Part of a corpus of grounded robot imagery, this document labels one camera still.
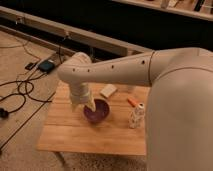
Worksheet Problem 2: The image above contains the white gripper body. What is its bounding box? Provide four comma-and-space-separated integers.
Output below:
69, 83, 92, 105

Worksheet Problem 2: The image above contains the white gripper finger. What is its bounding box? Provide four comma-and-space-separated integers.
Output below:
86, 100, 96, 112
71, 103, 79, 112

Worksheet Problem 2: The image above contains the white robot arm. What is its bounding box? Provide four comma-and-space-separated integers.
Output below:
58, 48, 213, 171

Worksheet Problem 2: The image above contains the white sponge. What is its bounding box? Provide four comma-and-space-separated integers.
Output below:
100, 84, 117, 98

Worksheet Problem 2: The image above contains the purple bowl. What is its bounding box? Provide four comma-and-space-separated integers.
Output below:
83, 99, 110, 124

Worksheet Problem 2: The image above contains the black power adapter box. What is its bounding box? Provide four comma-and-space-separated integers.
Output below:
38, 60, 55, 73

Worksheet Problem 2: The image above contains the wooden table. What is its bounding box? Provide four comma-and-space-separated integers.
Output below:
37, 82, 149, 156

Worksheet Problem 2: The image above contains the white patterned bottle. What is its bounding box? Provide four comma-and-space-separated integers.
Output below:
129, 103, 145, 129

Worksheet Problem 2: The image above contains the small black device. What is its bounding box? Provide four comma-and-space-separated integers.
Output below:
25, 62, 37, 70

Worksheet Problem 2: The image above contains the black plug on floor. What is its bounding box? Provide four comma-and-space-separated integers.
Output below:
0, 108, 9, 119

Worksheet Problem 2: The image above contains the black cable on floor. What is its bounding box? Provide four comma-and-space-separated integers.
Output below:
0, 71, 56, 151

